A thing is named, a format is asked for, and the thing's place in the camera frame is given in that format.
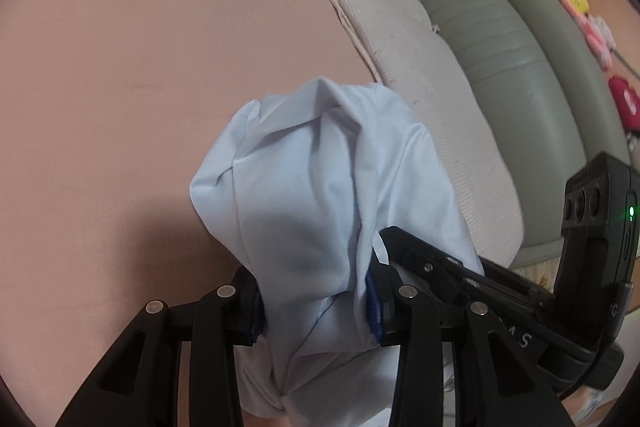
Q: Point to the pale pink quilted mattress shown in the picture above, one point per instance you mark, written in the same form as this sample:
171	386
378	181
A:
425	57

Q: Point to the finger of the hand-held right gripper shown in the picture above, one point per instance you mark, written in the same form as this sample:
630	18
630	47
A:
435	257

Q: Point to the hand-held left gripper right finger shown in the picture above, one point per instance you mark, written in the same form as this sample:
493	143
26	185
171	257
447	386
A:
372	307

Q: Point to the light blue navy-trimmed shirt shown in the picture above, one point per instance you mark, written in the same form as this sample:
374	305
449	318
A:
300	207

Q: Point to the pink white foam toy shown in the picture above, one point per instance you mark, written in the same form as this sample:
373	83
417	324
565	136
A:
597	38

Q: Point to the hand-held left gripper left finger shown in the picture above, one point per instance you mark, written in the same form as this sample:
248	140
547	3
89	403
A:
247	317

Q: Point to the magenta foam toy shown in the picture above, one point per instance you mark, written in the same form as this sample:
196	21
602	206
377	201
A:
625	101

